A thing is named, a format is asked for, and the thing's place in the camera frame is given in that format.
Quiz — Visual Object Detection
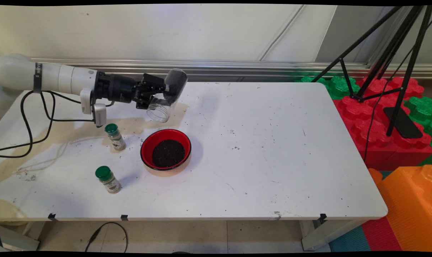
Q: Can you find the red floor mat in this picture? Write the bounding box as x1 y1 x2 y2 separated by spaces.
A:
361 217 402 251

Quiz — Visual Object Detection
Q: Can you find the green foam block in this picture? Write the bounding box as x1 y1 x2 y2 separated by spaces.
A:
403 96 432 138
296 73 361 100

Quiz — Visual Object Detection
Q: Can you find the black arm strap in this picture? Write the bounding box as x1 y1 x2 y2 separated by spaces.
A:
33 62 43 94

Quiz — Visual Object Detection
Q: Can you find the dark grains heap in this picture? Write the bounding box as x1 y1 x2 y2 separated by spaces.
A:
152 139 186 168

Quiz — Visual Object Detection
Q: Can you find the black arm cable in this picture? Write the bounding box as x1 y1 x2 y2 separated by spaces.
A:
0 90 114 158

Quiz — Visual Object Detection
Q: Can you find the black tripod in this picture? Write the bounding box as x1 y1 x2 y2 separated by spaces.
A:
311 5 432 137

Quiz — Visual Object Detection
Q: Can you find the teal floor mat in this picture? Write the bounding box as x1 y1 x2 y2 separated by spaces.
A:
328 226 372 253

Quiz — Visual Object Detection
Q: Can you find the white table leg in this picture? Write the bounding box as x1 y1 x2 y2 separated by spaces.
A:
301 218 368 251

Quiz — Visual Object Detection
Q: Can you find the green cap spice bottle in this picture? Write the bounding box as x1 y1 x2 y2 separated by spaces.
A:
105 124 126 151
95 166 122 194

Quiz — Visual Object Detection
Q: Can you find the clear plastic jar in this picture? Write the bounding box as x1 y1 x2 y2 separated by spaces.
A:
146 68 188 123

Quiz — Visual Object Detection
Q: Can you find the red bowl black rim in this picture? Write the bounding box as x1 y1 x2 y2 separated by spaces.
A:
140 129 192 177

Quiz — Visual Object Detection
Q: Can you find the white silver wrist camera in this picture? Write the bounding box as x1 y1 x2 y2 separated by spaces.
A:
80 89 107 128

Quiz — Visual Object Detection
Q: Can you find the thin black tripod cable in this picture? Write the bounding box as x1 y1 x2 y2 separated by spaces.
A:
363 18 432 162

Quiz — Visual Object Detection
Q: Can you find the aluminium wall rail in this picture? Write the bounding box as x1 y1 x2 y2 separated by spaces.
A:
30 58 432 81

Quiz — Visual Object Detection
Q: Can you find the black flat plate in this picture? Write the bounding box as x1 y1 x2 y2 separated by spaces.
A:
383 106 423 140

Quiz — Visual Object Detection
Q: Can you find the grey metal base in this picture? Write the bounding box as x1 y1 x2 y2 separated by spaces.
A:
0 224 40 252

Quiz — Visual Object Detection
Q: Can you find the red foam block stack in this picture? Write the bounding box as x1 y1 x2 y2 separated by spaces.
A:
332 77 432 171

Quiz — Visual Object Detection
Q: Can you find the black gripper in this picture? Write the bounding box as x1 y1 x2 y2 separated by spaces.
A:
94 71 166 110

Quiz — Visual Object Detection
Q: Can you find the orange foam block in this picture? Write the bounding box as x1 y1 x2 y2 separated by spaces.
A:
368 165 432 252

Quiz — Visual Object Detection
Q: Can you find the black floor cable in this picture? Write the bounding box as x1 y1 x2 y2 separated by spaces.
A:
85 222 128 253

